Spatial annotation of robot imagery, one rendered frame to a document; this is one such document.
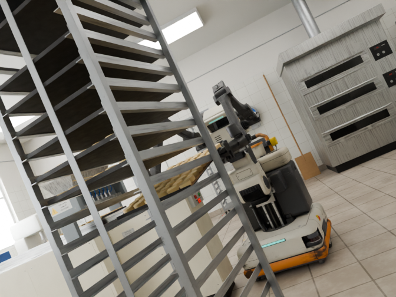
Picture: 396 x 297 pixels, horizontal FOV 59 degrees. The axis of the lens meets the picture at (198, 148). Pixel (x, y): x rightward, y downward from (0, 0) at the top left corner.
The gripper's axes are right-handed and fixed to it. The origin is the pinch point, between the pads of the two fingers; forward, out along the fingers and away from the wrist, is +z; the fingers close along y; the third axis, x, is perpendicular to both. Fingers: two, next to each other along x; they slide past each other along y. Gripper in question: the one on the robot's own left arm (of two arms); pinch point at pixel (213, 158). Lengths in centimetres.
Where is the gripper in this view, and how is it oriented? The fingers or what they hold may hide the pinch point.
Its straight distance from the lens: 170.1
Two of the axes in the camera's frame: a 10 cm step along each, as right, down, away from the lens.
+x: -3.6, 0.8, 9.3
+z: -8.1, 4.6, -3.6
